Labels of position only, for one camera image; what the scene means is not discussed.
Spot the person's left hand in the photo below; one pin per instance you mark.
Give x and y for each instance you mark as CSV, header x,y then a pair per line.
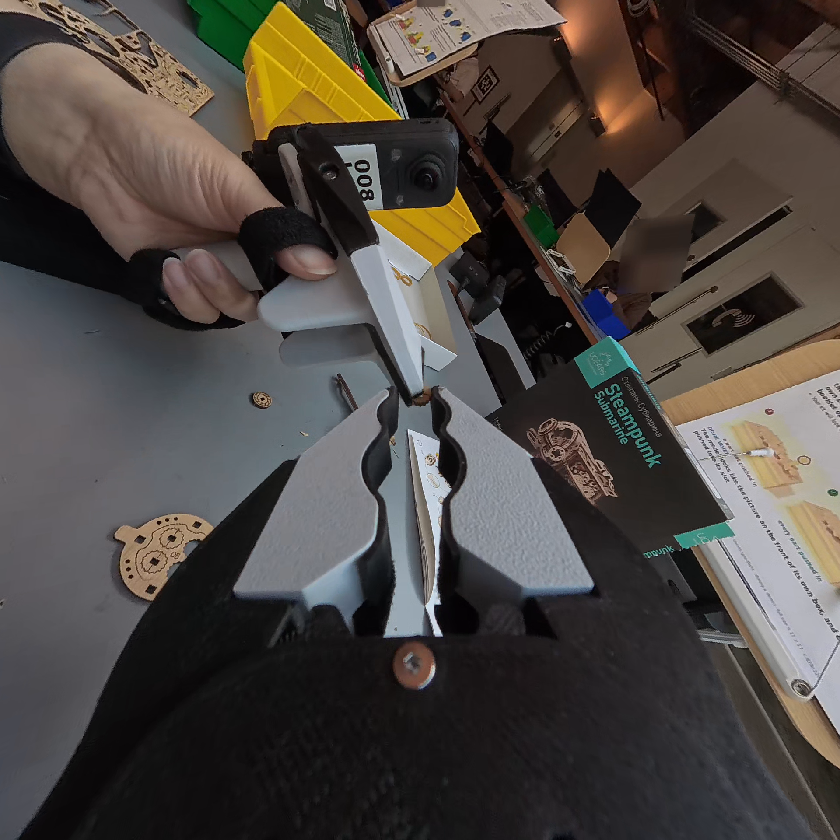
x,y
131,164

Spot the green plastic bin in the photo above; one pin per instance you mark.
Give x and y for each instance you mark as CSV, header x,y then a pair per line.
x,y
223,26

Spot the black power adapter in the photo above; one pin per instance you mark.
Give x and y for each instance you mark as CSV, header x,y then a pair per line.
x,y
482,295

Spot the small green bin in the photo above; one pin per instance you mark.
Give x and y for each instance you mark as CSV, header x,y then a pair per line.
x,y
541,226

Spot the wooden axle wheel assembly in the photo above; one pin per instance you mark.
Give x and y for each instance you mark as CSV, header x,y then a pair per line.
x,y
346,392

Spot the white instruction booklet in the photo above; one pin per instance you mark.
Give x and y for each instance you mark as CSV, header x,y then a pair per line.
x,y
423,525

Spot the yellow rubber bands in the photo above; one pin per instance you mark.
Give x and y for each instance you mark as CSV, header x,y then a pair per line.
x,y
401,279

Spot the laser-cut wooden parts sheet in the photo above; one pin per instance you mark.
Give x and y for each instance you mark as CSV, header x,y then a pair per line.
x,y
184,92

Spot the tan chair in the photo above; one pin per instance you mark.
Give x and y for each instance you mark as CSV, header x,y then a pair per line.
x,y
584,246

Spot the white cardboard tray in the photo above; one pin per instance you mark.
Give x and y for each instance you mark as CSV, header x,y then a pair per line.
x,y
439,328

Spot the black model kit box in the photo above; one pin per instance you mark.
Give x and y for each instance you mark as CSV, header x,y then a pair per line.
x,y
590,420

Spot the dark green carton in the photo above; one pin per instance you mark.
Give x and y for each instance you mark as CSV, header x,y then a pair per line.
x,y
328,26

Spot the yellow plastic bin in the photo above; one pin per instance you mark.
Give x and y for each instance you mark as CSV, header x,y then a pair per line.
x,y
295,72

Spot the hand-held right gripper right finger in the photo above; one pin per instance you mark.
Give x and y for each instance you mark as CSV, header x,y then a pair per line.
x,y
518,518

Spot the printed instruction sheet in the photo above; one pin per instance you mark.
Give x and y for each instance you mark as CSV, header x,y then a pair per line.
x,y
459,19

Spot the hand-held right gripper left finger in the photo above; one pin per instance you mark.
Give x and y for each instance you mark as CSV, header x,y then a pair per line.
x,y
308,518

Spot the round wooden plate part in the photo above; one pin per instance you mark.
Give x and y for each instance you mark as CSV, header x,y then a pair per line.
x,y
157,558

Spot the small wooden gear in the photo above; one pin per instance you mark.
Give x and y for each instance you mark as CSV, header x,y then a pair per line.
x,y
425,396
261,399

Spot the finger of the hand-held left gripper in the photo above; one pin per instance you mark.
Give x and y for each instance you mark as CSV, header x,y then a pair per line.
x,y
390,315

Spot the blue plastic bin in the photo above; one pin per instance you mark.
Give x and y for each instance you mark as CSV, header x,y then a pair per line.
x,y
607,315

